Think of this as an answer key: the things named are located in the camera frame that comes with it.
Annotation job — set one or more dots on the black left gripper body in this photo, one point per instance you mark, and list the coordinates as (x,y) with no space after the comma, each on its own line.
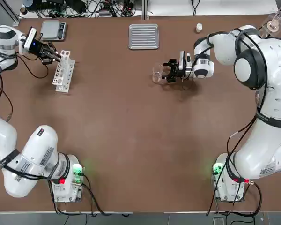
(40,50)

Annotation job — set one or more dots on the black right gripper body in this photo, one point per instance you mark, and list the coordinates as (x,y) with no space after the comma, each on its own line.
(175,70)

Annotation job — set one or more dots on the clear glass beaker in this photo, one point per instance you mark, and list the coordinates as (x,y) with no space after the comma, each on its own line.
(157,76)

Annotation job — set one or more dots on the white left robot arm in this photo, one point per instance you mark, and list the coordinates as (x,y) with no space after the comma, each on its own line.
(32,159)

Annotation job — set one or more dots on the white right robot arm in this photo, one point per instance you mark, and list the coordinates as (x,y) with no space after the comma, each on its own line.
(260,58)

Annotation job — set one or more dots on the white test tube rack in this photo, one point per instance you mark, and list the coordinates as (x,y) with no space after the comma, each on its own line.
(61,70)

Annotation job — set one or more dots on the silver digital scale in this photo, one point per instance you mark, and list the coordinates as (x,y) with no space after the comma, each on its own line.
(51,29)

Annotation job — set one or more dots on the ribbed metal tray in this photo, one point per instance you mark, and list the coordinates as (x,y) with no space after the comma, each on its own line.
(144,36)

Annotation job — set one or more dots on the dark tape roll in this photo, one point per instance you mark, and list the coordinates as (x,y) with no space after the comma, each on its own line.
(23,10)

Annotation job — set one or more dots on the small white jar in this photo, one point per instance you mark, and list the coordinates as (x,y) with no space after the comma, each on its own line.
(199,27)

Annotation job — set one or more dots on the small clear box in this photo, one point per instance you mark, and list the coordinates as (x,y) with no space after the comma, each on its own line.
(218,220)

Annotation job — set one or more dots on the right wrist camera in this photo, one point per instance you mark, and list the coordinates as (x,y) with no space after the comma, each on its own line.
(182,62)

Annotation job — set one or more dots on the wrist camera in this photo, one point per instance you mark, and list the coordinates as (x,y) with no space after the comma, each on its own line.
(30,38)
(182,62)

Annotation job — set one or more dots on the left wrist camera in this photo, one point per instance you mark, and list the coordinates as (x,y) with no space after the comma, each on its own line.
(30,38)

